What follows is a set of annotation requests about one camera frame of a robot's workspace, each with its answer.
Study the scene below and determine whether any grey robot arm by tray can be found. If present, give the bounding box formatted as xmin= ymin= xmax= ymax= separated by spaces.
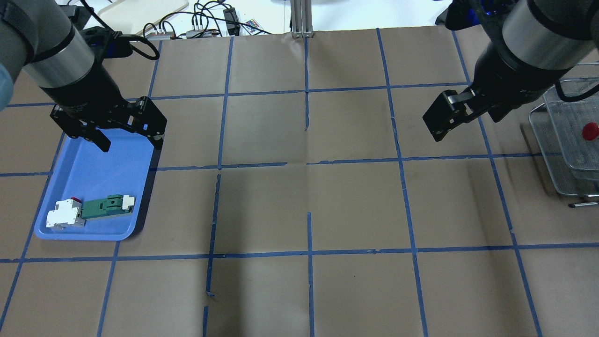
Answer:
xmin=0 ymin=0 xmax=167 ymax=152

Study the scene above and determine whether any black gripper body by tray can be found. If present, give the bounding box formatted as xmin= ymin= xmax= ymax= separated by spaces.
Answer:
xmin=50 ymin=91 xmax=139 ymax=139

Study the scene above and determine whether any red emergency stop button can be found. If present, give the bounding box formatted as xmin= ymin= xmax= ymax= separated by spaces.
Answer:
xmin=581 ymin=122 xmax=599 ymax=141

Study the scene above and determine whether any green white terminal block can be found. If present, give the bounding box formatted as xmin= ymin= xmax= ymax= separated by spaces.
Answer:
xmin=81 ymin=194 xmax=136 ymax=220

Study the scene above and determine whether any white circuit breaker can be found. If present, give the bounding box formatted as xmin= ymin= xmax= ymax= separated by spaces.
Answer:
xmin=45 ymin=198 xmax=86 ymax=230

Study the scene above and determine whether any blue plastic tray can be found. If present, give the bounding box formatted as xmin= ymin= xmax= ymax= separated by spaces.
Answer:
xmin=33 ymin=129 xmax=161 ymax=241

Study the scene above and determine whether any black gripper body by shelf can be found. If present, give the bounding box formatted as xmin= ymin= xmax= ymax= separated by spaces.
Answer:
xmin=462 ymin=42 xmax=569 ymax=123

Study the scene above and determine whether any white plastic tray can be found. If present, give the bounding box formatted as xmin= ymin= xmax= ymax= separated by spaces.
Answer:
xmin=97 ymin=0 xmax=189 ymax=34

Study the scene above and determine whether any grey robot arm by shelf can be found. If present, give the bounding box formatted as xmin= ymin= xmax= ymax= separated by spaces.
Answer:
xmin=422 ymin=0 xmax=598 ymax=142

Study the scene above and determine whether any wire mesh shelf rack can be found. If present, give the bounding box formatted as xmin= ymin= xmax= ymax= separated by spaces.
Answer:
xmin=529 ymin=62 xmax=599 ymax=208

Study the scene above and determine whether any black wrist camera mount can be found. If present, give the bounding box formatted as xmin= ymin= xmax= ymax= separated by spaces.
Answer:
xmin=79 ymin=26 xmax=160 ymax=62

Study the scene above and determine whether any aluminium profile post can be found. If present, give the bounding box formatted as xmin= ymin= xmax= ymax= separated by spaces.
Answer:
xmin=290 ymin=0 xmax=314 ymax=39

